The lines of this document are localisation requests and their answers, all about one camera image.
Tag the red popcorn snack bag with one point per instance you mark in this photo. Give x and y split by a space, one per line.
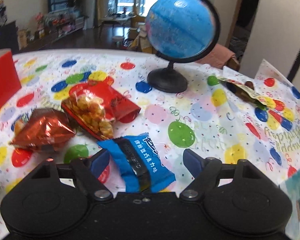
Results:
96 106

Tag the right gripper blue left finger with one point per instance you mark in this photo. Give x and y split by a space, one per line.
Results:
99 166

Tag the balloon birthday tablecloth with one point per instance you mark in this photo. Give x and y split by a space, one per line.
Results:
207 118

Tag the grey desk lamp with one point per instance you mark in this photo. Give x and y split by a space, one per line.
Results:
295 68

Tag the blue desk globe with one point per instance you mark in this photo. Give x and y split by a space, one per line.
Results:
180 31

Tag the teal tissue pack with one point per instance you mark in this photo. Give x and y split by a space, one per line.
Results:
291 187

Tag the shiny copper foil snack bag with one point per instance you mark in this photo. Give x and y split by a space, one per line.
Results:
47 130

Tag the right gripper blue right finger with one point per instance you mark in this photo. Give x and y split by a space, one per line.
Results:
193 162

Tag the green gold snack wrapper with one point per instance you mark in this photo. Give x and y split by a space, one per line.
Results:
245 93

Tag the wooden chair with pink cloth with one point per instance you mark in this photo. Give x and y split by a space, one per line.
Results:
219 57

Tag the blue chocolate snack packet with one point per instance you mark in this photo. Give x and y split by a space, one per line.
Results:
139 163

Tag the long dark tv cabinet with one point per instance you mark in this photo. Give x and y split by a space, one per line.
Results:
23 40

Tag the red and white cardboard box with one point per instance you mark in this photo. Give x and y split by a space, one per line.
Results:
9 80

